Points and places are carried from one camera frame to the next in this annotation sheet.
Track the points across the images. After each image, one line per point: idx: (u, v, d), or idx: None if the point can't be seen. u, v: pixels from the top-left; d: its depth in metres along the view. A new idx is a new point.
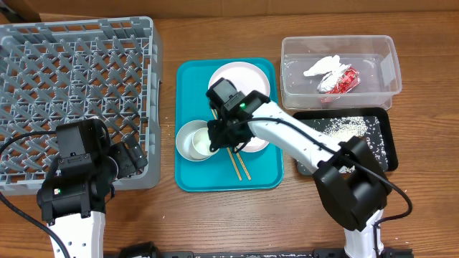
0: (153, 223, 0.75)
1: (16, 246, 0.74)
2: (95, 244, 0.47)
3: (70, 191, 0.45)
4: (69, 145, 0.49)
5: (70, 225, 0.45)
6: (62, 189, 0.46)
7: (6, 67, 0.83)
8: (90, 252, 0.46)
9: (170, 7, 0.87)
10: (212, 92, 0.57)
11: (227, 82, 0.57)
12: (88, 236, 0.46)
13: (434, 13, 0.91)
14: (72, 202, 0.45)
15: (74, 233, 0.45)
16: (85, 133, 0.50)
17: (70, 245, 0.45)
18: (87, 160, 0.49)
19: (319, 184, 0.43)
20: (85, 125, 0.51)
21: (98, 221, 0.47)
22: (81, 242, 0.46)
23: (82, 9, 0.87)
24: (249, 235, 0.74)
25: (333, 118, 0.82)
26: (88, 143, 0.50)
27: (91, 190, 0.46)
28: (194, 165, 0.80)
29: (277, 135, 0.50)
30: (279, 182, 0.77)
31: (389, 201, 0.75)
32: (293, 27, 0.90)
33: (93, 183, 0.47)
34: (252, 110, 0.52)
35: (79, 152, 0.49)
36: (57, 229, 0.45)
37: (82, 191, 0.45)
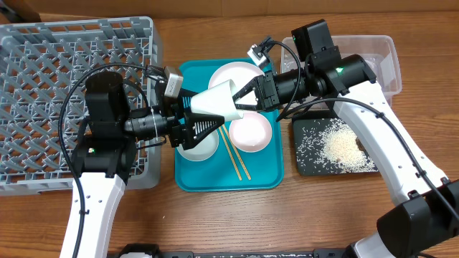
0: (153, 223, 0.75)
1: (16, 246, 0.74)
2: (109, 206, 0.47)
3: (101, 154, 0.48)
4: (99, 111, 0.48)
5: (94, 180, 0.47)
6: (96, 149, 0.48)
7: (6, 67, 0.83)
8: (103, 210, 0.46)
9: (170, 6, 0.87)
10: (305, 31, 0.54)
11: (326, 27, 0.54)
12: (106, 193, 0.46)
13: (434, 13, 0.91)
14: (100, 165, 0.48)
15: (94, 188, 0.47)
16: (115, 99, 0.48)
17: (88, 199, 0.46)
18: (117, 132, 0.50)
19: (401, 216, 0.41)
20: (114, 89, 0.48)
21: (117, 187, 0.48)
22: (98, 198, 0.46)
23: (82, 8, 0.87)
24: (249, 235, 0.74)
25: (333, 119, 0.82)
26: (116, 108, 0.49)
27: (121, 158, 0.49)
28: (195, 166, 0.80)
29: (366, 127, 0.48)
30: (279, 182, 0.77)
31: (389, 201, 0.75)
32: (293, 27, 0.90)
33: (124, 153, 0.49)
34: (349, 79, 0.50)
35: (108, 120, 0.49)
36: (83, 181, 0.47)
37: (112, 156, 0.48)
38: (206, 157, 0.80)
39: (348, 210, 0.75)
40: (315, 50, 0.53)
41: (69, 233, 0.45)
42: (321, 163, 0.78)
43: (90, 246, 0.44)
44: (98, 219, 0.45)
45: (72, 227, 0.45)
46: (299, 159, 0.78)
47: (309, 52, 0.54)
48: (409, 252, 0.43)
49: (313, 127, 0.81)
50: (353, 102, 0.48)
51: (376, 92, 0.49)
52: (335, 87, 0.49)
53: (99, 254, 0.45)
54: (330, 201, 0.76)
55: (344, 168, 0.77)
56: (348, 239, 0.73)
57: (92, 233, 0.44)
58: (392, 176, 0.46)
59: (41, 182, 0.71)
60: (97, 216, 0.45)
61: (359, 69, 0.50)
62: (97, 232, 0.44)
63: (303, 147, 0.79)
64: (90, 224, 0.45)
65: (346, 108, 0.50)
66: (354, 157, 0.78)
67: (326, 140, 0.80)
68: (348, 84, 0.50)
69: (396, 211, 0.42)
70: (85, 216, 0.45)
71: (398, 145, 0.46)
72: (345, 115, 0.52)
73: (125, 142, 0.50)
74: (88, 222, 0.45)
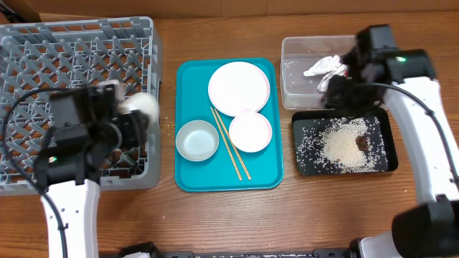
0: (153, 223, 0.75)
1: (15, 246, 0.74)
2: (87, 216, 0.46)
3: (64, 160, 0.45)
4: (63, 115, 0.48)
5: (63, 192, 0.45)
6: (58, 157, 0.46)
7: (6, 67, 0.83)
8: (82, 220, 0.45)
9: (170, 7, 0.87)
10: (368, 30, 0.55)
11: (390, 29, 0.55)
12: (80, 202, 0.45)
13: (434, 13, 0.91)
14: (65, 173, 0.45)
15: (67, 199, 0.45)
16: (79, 103, 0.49)
17: (63, 212, 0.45)
18: (82, 134, 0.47)
19: (423, 216, 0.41)
20: (79, 94, 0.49)
21: (92, 191, 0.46)
22: (74, 209, 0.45)
23: (82, 9, 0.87)
24: (250, 235, 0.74)
25: (333, 118, 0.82)
26: (83, 113, 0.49)
27: (87, 160, 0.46)
28: (194, 167, 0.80)
29: (412, 120, 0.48)
30: (279, 182, 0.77)
31: (389, 201, 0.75)
32: (293, 28, 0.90)
33: (90, 154, 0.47)
34: (409, 69, 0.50)
35: (72, 123, 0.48)
36: (53, 196, 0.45)
37: (77, 160, 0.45)
38: (204, 159, 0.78)
39: (348, 210, 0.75)
40: (376, 45, 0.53)
41: (52, 250, 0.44)
42: (321, 163, 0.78)
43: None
44: (80, 231, 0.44)
45: (54, 244, 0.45)
46: (299, 159, 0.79)
47: (368, 48, 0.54)
48: (417, 255, 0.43)
49: (313, 127, 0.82)
50: (407, 92, 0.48)
51: (433, 89, 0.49)
52: (391, 72, 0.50)
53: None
54: (329, 201, 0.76)
55: (344, 168, 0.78)
56: (348, 239, 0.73)
57: (77, 245, 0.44)
58: (424, 174, 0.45)
59: None
60: (77, 228, 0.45)
61: (422, 64, 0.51)
62: (83, 244, 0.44)
63: (303, 147, 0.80)
64: (72, 238, 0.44)
65: (396, 98, 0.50)
66: (354, 157, 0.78)
67: (326, 140, 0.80)
68: (407, 75, 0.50)
69: (418, 210, 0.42)
70: (65, 230, 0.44)
71: (439, 146, 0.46)
72: (392, 105, 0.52)
73: (89, 144, 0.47)
74: (70, 236, 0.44)
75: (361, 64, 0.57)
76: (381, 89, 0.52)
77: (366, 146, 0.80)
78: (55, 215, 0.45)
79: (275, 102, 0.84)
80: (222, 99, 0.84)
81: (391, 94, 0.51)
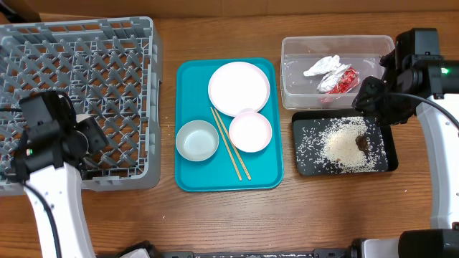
0: (153, 223, 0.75)
1: (16, 246, 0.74)
2: (72, 196, 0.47)
3: (41, 151, 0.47)
4: (36, 113, 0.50)
5: (46, 176, 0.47)
6: (34, 150, 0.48)
7: (6, 67, 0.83)
8: (67, 199, 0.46)
9: (170, 7, 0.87)
10: (412, 31, 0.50)
11: (436, 34, 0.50)
12: (62, 183, 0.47)
13: (434, 13, 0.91)
14: (44, 163, 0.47)
15: (50, 183, 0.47)
16: (49, 102, 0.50)
17: (47, 195, 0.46)
18: (57, 127, 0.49)
19: (435, 241, 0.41)
20: (48, 94, 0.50)
21: (72, 175, 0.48)
22: (58, 190, 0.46)
23: (82, 9, 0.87)
24: (249, 235, 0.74)
25: (333, 118, 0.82)
26: (55, 112, 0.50)
27: (63, 147, 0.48)
28: (195, 167, 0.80)
29: (445, 139, 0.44)
30: (279, 182, 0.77)
31: (389, 201, 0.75)
32: (293, 28, 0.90)
33: (65, 142, 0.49)
34: (450, 84, 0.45)
35: (46, 120, 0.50)
36: (35, 183, 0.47)
37: (54, 147, 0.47)
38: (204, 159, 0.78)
39: (348, 211, 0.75)
40: (419, 51, 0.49)
41: (42, 236, 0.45)
42: (321, 163, 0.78)
43: (68, 237, 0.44)
44: (65, 211, 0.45)
45: (44, 228, 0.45)
46: (299, 159, 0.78)
47: (409, 52, 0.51)
48: None
49: (313, 127, 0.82)
50: (443, 110, 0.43)
51: None
52: (430, 84, 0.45)
53: (84, 244, 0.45)
54: (329, 201, 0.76)
55: (344, 168, 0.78)
56: (348, 239, 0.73)
57: (65, 225, 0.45)
58: (445, 195, 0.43)
59: None
60: (63, 207, 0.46)
61: None
62: (70, 222, 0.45)
63: (302, 147, 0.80)
64: (59, 216, 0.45)
65: (430, 112, 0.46)
66: (354, 157, 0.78)
67: (326, 140, 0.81)
68: (447, 89, 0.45)
69: (429, 233, 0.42)
70: (52, 211, 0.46)
71: None
72: (424, 119, 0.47)
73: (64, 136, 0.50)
74: (57, 216, 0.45)
75: (399, 69, 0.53)
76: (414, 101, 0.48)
77: (366, 146, 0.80)
78: (40, 198, 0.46)
79: (275, 102, 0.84)
80: (223, 99, 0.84)
81: (425, 107, 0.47)
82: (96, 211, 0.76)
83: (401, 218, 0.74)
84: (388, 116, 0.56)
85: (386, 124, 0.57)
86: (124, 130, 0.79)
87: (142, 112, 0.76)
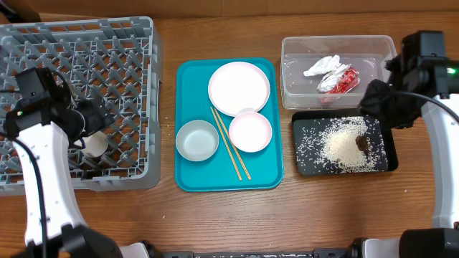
0: (153, 223, 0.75)
1: (17, 246, 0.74)
2: (57, 149, 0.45)
3: (30, 112, 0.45)
4: (26, 83, 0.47)
5: (33, 130, 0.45)
6: (24, 111, 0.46)
7: (6, 67, 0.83)
8: (52, 152, 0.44)
9: (170, 7, 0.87)
10: (419, 33, 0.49)
11: (442, 36, 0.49)
12: (48, 135, 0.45)
13: (435, 13, 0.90)
14: (32, 123, 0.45)
15: (35, 136, 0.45)
16: (43, 77, 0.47)
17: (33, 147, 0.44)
18: (47, 96, 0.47)
19: (436, 240, 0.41)
20: (41, 71, 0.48)
21: (59, 132, 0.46)
22: (44, 143, 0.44)
23: (82, 9, 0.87)
24: (249, 235, 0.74)
25: (333, 118, 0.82)
26: (47, 84, 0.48)
27: (52, 112, 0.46)
28: (195, 167, 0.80)
29: (449, 140, 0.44)
30: (279, 182, 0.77)
31: (389, 201, 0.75)
32: (293, 28, 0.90)
33: (54, 107, 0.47)
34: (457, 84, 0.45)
35: (38, 92, 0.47)
36: (24, 137, 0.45)
37: (42, 110, 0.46)
38: (204, 159, 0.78)
39: (348, 211, 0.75)
40: (424, 52, 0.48)
41: (28, 187, 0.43)
42: (321, 163, 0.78)
43: (52, 190, 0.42)
44: (51, 163, 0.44)
45: (29, 180, 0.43)
46: (299, 159, 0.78)
47: (415, 53, 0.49)
48: None
49: (313, 127, 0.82)
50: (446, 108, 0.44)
51: None
52: (437, 84, 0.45)
53: (67, 191, 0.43)
54: (330, 201, 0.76)
55: (344, 168, 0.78)
56: (348, 239, 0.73)
57: (50, 179, 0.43)
58: (447, 195, 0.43)
59: None
60: (48, 160, 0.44)
61: None
62: (54, 171, 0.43)
63: (303, 147, 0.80)
64: (44, 166, 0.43)
65: (435, 112, 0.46)
66: (354, 157, 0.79)
67: (326, 140, 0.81)
68: (453, 90, 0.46)
69: (430, 231, 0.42)
70: (38, 162, 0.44)
71: None
72: (429, 120, 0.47)
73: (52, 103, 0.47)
74: (43, 166, 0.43)
75: (404, 70, 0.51)
76: (419, 101, 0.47)
77: (366, 147, 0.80)
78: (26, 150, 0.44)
79: (275, 102, 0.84)
80: (223, 99, 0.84)
81: (430, 107, 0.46)
82: (96, 211, 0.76)
83: (402, 218, 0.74)
84: (393, 118, 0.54)
85: (391, 126, 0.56)
86: (124, 130, 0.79)
87: (142, 112, 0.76)
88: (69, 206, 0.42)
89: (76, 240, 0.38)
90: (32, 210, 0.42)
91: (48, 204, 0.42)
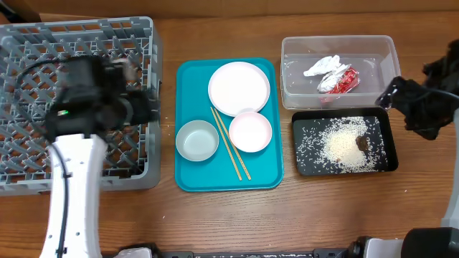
0: (154, 223, 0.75)
1: (16, 246, 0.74)
2: (91, 170, 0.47)
3: (74, 115, 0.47)
4: (78, 77, 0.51)
5: (70, 142, 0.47)
6: (68, 112, 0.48)
7: (6, 67, 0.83)
8: (87, 172, 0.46)
9: (171, 8, 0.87)
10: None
11: None
12: (87, 153, 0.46)
13: (435, 13, 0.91)
14: (75, 127, 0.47)
15: (72, 150, 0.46)
16: (94, 68, 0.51)
17: (69, 162, 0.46)
18: (94, 94, 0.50)
19: (442, 239, 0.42)
20: (94, 61, 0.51)
21: (97, 147, 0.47)
22: (79, 160, 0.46)
23: (82, 9, 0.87)
24: (249, 235, 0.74)
25: (333, 118, 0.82)
26: (97, 77, 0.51)
27: (97, 119, 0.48)
28: (195, 167, 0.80)
29: None
30: (279, 182, 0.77)
31: (389, 201, 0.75)
32: (292, 28, 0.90)
33: (99, 110, 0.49)
34: None
35: (87, 85, 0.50)
36: (62, 145, 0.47)
37: (85, 114, 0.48)
38: (204, 159, 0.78)
39: (348, 211, 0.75)
40: None
41: (54, 204, 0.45)
42: (321, 163, 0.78)
43: (77, 216, 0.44)
44: (82, 185, 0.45)
45: (56, 196, 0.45)
46: (299, 159, 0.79)
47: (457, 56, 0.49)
48: None
49: (313, 127, 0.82)
50: None
51: None
52: None
53: (90, 222, 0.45)
54: (330, 201, 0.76)
55: (344, 168, 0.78)
56: (348, 239, 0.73)
57: (77, 204, 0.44)
58: None
59: (41, 182, 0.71)
60: (80, 180, 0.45)
61: None
62: (83, 200, 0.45)
63: (303, 147, 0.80)
64: (74, 188, 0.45)
65: None
66: (354, 157, 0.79)
67: (326, 140, 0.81)
68: None
69: (438, 230, 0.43)
70: (69, 179, 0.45)
71: None
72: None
73: (95, 106, 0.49)
74: (73, 186, 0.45)
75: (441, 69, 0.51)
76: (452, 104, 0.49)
77: (366, 147, 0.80)
78: (61, 164, 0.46)
79: (274, 102, 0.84)
80: (223, 99, 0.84)
81: None
82: None
83: (402, 218, 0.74)
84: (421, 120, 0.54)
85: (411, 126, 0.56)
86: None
87: None
88: (89, 240, 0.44)
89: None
90: (52, 233, 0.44)
91: (69, 235, 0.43)
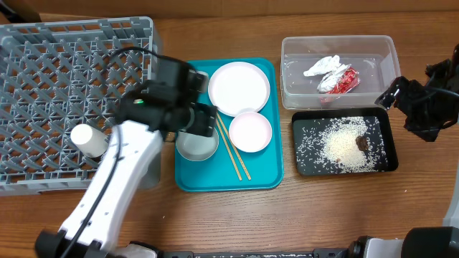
0: (154, 223, 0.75)
1: (16, 246, 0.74)
2: (142, 160, 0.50)
3: (148, 107, 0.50)
4: (163, 77, 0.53)
5: (135, 130, 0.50)
6: (143, 102, 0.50)
7: (6, 68, 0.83)
8: (138, 161, 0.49)
9: (171, 8, 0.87)
10: None
11: None
12: (143, 145, 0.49)
13: (435, 13, 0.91)
14: (144, 119, 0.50)
15: (133, 136, 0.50)
16: (179, 74, 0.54)
17: (125, 146, 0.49)
18: (171, 96, 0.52)
19: (442, 238, 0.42)
20: (181, 68, 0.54)
21: (155, 144, 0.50)
22: (135, 149, 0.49)
23: (82, 9, 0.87)
24: (249, 235, 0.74)
25: (333, 118, 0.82)
26: (179, 82, 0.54)
27: (164, 117, 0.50)
28: (195, 167, 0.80)
29: None
30: (279, 182, 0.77)
31: (389, 201, 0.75)
32: (293, 28, 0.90)
33: (169, 112, 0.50)
34: None
35: (169, 85, 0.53)
36: (128, 128, 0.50)
37: (158, 112, 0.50)
38: (205, 158, 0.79)
39: (348, 211, 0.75)
40: None
41: (97, 177, 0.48)
42: (321, 163, 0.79)
43: (112, 199, 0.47)
44: (127, 172, 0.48)
45: (102, 170, 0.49)
46: (299, 159, 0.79)
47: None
48: None
49: (313, 127, 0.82)
50: None
51: None
52: None
53: (119, 207, 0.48)
54: (330, 201, 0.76)
55: (344, 168, 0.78)
56: (349, 239, 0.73)
57: (116, 188, 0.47)
58: None
59: (41, 182, 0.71)
60: (128, 166, 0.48)
61: None
62: (123, 185, 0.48)
63: (303, 147, 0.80)
64: (120, 171, 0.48)
65: None
66: (354, 157, 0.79)
67: (326, 140, 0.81)
68: None
69: (438, 230, 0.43)
70: (120, 161, 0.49)
71: None
72: None
73: (168, 107, 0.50)
74: (121, 168, 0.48)
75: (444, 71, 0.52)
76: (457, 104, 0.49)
77: (366, 147, 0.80)
78: (118, 145, 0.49)
79: (274, 102, 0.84)
80: (223, 99, 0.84)
81: None
82: None
83: (402, 218, 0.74)
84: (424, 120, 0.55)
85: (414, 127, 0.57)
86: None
87: None
88: (113, 223, 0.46)
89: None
90: (84, 203, 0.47)
91: (98, 211, 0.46)
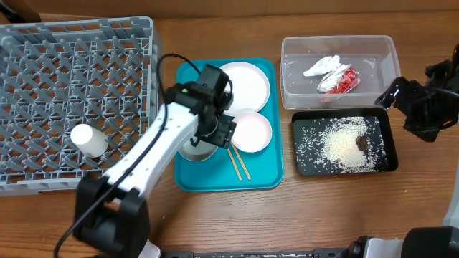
0: (154, 223, 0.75)
1: (16, 246, 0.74)
2: (181, 135, 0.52)
3: (191, 97, 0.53)
4: (206, 79, 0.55)
5: (179, 111, 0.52)
6: (188, 92, 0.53)
7: (6, 67, 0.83)
8: (178, 135, 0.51)
9: (171, 8, 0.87)
10: None
11: None
12: (186, 122, 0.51)
13: (435, 13, 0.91)
14: (186, 105, 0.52)
15: (178, 115, 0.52)
16: (219, 81, 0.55)
17: (171, 121, 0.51)
18: (211, 94, 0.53)
19: (443, 238, 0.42)
20: (222, 76, 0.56)
21: (192, 127, 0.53)
22: (177, 123, 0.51)
23: (82, 9, 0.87)
24: (249, 235, 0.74)
25: (333, 118, 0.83)
26: (219, 87, 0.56)
27: (203, 108, 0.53)
28: (195, 167, 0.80)
29: None
30: (279, 182, 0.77)
31: (389, 201, 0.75)
32: (292, 28, 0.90)
33: (206, 106, 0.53)
34: None
35: (209, 87, 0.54)
36: (171, 109, 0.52)
37: (199, 104, 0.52)
38: (206, 158, 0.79)
39: (349, 211, 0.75)
40: None
41: (143, 139, 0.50)
42: (321, 163, 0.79)
43: (154, 160, 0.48)
44: (169, 140, 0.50)
45: (148, 133, 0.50)
46: (299, 159, 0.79)
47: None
48: None
49: (313, 127, 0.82)
50: None
51: None
52: None
53: (157, 169, 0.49)
54: (330, 201, 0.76)
55: (344, 168, 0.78)
56: (349, 239, 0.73)
57: (158, 152, 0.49)
58: None
59: (41, 182, 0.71)
60: (171, 136, 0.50)
61: None
62: (165, 149, 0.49)
63: (303, 147, 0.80)
64: (163, 138, 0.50)
65: None
66: (354, 157, 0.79)
67: (326, 140, 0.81)
68: None
69: (439, 230, 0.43)
70: (163, 131, 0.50)
71: None
72: None
73: (206, 103, 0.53)
74: (164, 137, 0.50)
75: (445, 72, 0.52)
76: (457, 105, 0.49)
77: (366, 147, 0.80)
78: (163, 119, 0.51)
79: (274, 102, 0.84)
80: None
81: None
82: None
83: (402, 218, 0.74)
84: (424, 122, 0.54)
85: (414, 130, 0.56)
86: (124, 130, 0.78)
87: (142, 112, 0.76)
88: (150, 182, 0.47)
89: (131, 206, 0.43)
90: (129, 158, 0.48)
91: (140, 166, 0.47)
